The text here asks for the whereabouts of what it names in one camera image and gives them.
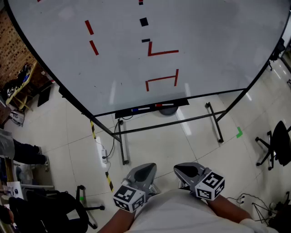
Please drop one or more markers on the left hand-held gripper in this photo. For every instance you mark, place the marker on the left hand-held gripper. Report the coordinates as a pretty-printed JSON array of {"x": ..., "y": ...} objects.
[{"x": 128, "y": 195}]

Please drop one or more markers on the white metal shelf rack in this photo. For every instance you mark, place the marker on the white metal shelf rack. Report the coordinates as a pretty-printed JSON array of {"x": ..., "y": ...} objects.
[{"x": 34, "y": 186}]

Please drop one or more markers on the person's white shoe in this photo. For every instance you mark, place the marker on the person's white shoe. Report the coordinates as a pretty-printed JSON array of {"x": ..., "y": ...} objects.
[
  {"x": 154, "y": 190},
  {"x": 184, "y": 184}
]

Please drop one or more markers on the red tape strip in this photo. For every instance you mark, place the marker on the red tape strip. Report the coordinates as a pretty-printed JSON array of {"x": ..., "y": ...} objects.
[
  {"x": 89, "y": 27},
  {"x": 94, "y": 47}
]

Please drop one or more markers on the black marker tray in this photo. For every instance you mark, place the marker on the black marker tray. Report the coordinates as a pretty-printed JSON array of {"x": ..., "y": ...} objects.
[{"x": 122, "y": 114}]

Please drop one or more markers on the black office chair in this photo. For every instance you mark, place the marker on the black office chair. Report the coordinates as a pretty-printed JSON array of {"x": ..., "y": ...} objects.
[
  {"x": 56, "y": 211},
  {"x": 283, "y": 218},
  {"x": 280, "y": 141}
]

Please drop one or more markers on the black tape square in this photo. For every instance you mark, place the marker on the black tape square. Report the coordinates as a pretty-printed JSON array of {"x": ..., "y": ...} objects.
[{"x": 143, "y": 22}]

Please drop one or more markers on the black tape strip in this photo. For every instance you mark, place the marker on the black tape strip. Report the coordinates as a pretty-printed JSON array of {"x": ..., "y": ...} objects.
[{"x": 145, "y": 40}]

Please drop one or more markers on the person's right forearm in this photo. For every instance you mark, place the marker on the person's right forearm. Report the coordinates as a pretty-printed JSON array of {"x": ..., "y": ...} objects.
[{"x": 227, "y": 209}]

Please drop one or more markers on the grey round floor object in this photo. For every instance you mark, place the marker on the grey round floor object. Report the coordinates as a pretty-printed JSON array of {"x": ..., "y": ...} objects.
[{"x": 168, "y": 111}]

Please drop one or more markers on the yellow table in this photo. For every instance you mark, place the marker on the yellow table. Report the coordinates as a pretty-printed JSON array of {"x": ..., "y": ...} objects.
[{"x": 13, "y": 95}]

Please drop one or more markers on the white whiteboard with black stand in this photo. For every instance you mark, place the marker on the white whiteboard with black stand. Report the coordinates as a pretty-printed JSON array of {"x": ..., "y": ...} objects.
[{"x": 182, "y": 34}]

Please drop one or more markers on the red marker pen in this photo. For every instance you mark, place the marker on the red marker pen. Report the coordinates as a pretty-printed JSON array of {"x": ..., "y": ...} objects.
[{"x": 164, "y": 104}]

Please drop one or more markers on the blue whiteboard marker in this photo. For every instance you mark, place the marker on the blue whiteboard marker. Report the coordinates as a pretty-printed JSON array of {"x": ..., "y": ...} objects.
[{"x": 141, "y": 109}]

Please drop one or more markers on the person's white left shoe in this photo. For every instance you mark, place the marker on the person's white left shoe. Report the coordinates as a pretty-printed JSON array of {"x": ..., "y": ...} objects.
[{"x": 154, "y": 190}]

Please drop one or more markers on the green corner floor tape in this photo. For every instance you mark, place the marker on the green corner floor tape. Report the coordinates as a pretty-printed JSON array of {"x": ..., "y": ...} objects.
[{"x": 239, "y": 134}]

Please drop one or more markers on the red angled tape mark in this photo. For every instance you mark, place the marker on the red angled tape mark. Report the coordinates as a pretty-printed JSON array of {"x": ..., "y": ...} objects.
[{"x": 163, "y": 53}]

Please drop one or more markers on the person's white shirt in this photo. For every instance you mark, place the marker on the person's white shirt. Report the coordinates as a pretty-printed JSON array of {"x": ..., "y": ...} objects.
[{"x": 177, "y": 214}]

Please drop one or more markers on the black flat panel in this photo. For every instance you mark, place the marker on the black flat panel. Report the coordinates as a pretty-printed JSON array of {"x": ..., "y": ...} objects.
[{"x": 44, "y": 96}]

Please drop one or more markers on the black tripod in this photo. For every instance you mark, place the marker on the black tripod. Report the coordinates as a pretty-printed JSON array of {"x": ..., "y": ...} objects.
[{"x": 261, "y": 214}]

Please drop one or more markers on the white plastic bag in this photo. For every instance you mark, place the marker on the white plastic bag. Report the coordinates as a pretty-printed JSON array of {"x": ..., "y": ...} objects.
[{"x": 23, "y": 175}]

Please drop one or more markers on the person's left forearm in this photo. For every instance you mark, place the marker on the person's left forearm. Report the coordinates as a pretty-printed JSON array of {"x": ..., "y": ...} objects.
[{"x": 118, "y": 221}]

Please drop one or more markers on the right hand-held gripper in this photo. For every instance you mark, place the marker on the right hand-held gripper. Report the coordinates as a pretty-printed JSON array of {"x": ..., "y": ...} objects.
[{"x": 210, "y": 184}]

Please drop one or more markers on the white power strip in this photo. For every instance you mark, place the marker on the white power strip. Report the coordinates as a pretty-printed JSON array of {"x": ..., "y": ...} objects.
[{"x": 104, "y": 153}]

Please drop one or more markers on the red bracket tape mark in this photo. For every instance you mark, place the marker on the red bracket tape mark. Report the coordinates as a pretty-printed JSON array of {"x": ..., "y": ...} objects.
[{"x": 161, "y": 79}]

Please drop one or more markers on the person's white right shoe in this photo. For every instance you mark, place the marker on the person's white right shoe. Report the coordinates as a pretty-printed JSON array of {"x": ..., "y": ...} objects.
[{"x": 184, "y": 184}]

